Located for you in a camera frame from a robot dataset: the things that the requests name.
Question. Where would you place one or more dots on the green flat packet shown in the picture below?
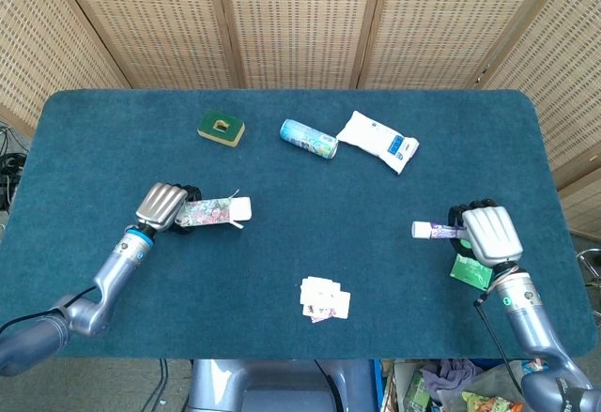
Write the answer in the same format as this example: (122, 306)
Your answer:
(472, 272)

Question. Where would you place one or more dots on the clubs face playing card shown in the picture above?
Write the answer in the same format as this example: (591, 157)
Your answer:
(317, 311)

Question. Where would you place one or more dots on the purple white toothpaste tube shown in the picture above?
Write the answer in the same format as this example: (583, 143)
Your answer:
(436, 231)

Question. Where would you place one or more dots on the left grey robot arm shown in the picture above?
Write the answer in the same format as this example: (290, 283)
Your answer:
(112, 271)

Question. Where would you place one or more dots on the floral toothpaste carton box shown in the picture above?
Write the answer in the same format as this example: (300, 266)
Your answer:
(211, 210)

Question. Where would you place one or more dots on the green yellow sponge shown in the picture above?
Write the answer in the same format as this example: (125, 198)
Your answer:
(235, 131)

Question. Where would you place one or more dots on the three of hearts card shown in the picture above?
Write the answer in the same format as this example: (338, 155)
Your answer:
(319, 292)

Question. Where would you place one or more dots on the grey robot torso base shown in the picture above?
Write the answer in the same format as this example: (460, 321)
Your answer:
(263, 388)

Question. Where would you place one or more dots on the light blue drink can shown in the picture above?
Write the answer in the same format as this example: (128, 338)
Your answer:
(305, 137)

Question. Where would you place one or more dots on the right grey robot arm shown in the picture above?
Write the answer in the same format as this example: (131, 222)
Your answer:
(526, 318)

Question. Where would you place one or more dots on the purple crumpled cloth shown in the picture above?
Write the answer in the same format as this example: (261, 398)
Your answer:
(446, 374)

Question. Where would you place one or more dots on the chrome stool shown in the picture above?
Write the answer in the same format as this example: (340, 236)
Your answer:
(590, 262)

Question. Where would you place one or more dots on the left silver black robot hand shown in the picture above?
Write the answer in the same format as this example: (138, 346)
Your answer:
(159, 205)

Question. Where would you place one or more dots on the blue felt table cover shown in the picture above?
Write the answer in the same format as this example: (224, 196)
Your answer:
(282, 224)

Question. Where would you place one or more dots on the green snack bag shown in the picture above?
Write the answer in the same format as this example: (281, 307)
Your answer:
(417, 391)

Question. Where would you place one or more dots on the colourful snack bag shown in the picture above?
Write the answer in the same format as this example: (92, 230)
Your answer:
(488, 402)

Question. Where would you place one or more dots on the woven rattan screen panel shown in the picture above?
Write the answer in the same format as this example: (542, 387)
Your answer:
(300, 22)
(446, 22)
(37, 32)
(155, 22)
(563, 79)

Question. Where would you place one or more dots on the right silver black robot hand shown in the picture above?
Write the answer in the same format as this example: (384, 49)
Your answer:
(493, 233)

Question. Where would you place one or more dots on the mostly hidden playing card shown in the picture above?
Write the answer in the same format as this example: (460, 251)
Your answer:
(321, 279)
(321, 320)

